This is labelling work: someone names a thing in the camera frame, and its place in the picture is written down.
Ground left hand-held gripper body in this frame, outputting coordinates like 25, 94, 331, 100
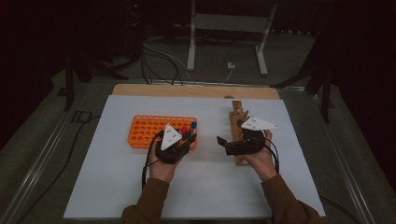
154, 122, 191, 165

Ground hand-held gripper cable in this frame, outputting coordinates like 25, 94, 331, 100
141, 130, 165, 191
263, 134, 281, 175

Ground orange test tube rack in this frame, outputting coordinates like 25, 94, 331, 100
127, 114, 198, 151

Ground white floor cable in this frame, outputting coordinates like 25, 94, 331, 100
143, 36, 194, 82

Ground person's left hand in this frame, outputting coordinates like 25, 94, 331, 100
148, 141, 183, 184

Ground left hand-held gripper cable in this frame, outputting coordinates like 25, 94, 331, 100
141, 130, 165, 191

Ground wooden test tube rack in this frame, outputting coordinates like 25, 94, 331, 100
229, 100, 252, 166

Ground white plug cable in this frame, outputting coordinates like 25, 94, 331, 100
218, 67, 233, 85

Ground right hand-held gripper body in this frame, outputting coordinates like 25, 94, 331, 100
224, 117, 280, 157

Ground person's right hand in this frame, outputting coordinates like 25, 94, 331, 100
242, 130, 278, 183

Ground dark equipment with red light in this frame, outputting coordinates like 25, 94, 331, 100
124, 0, 148, 60

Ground grey metal stand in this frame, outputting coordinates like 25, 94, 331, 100
186, 0, 278, 77

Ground short black floor cable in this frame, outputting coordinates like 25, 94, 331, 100
319, 196, 360, 224

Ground aluminium frame rail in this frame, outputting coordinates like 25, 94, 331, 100
90, 77, 306, 91
0, 81, 92, 224
306, 90, 378, 224

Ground black stand legs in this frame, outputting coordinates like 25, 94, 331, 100
63, 46, 129, 113
270, 31, 336, 124

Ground long black floor cable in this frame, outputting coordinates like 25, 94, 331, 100
17, 115, 102, 224

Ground black floor cable bundle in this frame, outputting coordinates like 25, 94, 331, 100
140, 40, 185, 87

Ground white table mat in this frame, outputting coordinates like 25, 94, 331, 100
63, 94, 327, 220

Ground right hand-held gripper cable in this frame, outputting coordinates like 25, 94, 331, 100
263, 134, 281, 175

